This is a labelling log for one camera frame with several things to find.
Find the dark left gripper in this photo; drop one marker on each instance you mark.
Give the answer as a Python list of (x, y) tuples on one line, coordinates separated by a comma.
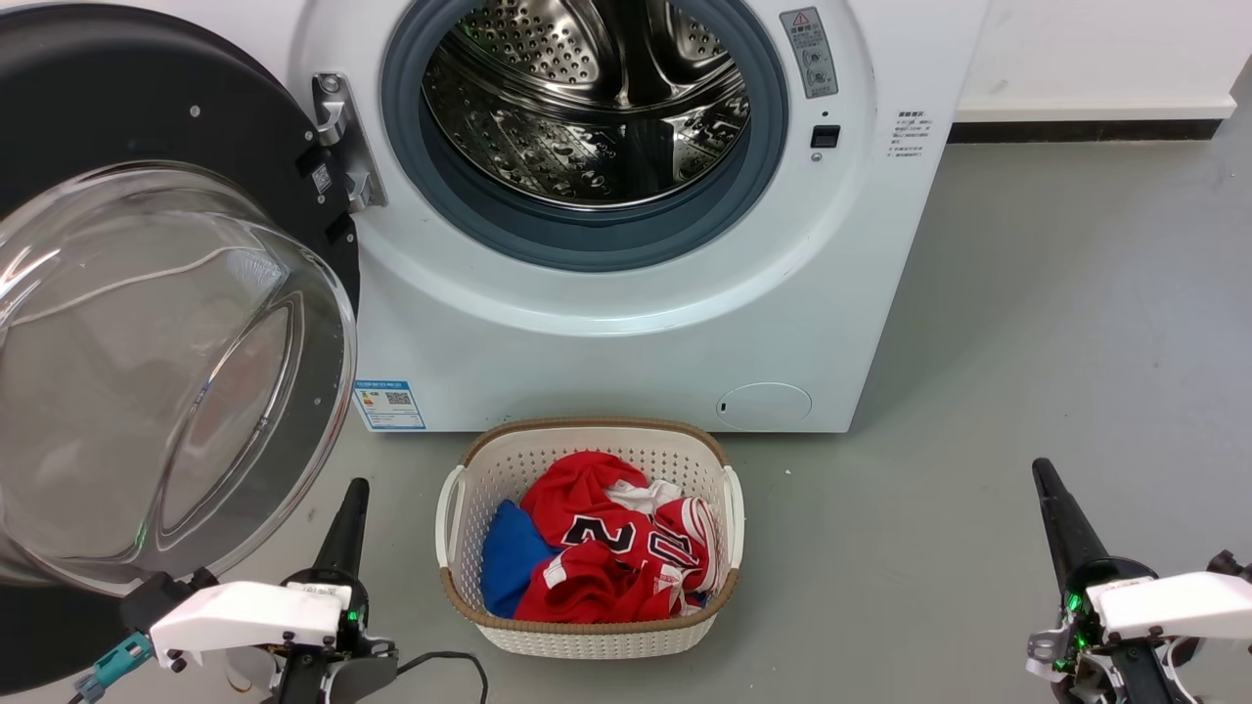
[(337, 675)]

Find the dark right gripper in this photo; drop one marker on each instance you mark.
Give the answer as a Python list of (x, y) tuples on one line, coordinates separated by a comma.
[(1115, 670)]

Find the round black glass washer door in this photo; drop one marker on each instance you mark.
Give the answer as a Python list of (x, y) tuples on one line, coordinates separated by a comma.
[(98, 98)]

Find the white front-load washing machine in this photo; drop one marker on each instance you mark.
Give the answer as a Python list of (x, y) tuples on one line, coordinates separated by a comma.
[(587, 332)]

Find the metal door hinge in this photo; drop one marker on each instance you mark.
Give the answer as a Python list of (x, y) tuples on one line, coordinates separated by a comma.
[(342, 147)]

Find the blue energy label sticker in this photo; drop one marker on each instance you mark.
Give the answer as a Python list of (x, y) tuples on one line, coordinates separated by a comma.
[(389, 406)]

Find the blue garment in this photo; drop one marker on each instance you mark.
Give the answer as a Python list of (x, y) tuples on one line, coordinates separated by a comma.
[(509, 557)]

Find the red numbered jersey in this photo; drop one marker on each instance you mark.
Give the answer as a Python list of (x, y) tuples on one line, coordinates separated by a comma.
[(587, 587)]

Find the cream perforated laundry basket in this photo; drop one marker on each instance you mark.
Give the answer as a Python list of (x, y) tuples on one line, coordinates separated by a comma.
[(587, 640)]

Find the white cloth piece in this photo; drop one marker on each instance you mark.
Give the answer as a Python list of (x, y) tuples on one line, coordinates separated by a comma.
[(641, 497)]

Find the round filter cover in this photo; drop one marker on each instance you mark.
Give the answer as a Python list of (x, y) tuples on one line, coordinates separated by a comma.
[(765, 406)]

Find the white and black baseboard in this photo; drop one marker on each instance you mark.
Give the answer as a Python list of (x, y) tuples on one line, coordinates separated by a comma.
[(1086, 112)]

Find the steel perforated washer drum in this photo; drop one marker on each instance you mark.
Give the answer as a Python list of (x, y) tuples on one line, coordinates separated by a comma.
[(548, 117)]

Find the grey warning sticker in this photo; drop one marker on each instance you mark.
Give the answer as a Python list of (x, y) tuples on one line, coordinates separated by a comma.
[(810, 54)]

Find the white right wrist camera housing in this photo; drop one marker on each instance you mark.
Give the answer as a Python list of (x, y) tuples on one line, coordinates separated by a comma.
[(1174, 604)]

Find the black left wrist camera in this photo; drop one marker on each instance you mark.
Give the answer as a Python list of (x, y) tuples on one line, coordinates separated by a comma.
[(156, 594)]

